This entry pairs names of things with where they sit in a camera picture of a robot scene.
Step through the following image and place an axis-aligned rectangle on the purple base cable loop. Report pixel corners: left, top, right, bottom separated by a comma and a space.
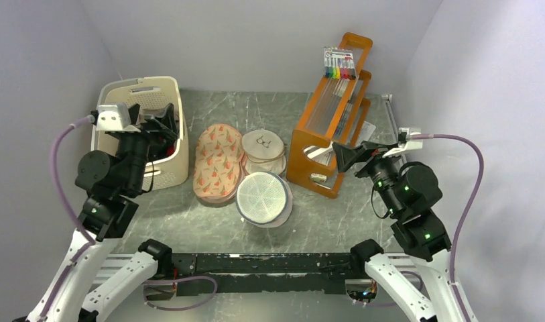
142, 275, 219, 312

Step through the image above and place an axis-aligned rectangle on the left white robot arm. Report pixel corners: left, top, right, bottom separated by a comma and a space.
25, 103, 177, 321

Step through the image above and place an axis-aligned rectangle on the floral peach laundry bag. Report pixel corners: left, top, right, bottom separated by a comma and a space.
192, 123, 245, 205

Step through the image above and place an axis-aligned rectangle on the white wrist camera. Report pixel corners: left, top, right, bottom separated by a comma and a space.
95, 102, 140, 132
383, 127, 423, 158

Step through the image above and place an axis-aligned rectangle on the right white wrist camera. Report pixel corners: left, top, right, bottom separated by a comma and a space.
383, 127, 423, 158

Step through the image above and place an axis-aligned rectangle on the coloured marker pen pack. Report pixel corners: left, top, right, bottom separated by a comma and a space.
323, 47, 357, 80

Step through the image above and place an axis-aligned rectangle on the cream plastic laundry basket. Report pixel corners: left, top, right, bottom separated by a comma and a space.
90, 76, 189, 194

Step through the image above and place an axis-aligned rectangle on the orange wooden rack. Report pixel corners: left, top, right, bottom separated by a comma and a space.
286, 32, 373, 199

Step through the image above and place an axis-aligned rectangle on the white mesh laundry bag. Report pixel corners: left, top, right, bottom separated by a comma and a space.
235, 172, 294, 229

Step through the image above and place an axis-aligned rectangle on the white paper leaflet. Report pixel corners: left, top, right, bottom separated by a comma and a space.
356, 121, 377, 156

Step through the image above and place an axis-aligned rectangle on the red garment in basket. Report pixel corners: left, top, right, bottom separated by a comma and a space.
164, 145, 176, 158

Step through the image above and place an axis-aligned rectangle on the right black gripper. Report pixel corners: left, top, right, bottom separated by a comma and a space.
332, 140, 404, 215

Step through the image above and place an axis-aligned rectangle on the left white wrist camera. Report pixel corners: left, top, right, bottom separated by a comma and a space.
95, 102, 140, 132

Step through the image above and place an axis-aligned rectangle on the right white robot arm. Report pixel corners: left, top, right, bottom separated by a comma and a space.
332, 139, 477, 321

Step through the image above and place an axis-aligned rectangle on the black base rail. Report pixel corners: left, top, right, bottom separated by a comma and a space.
153, 252, 373, 296

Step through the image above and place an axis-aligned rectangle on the cream glasses-print laundry bag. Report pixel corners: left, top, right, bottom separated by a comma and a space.
241, 129, 287, 175

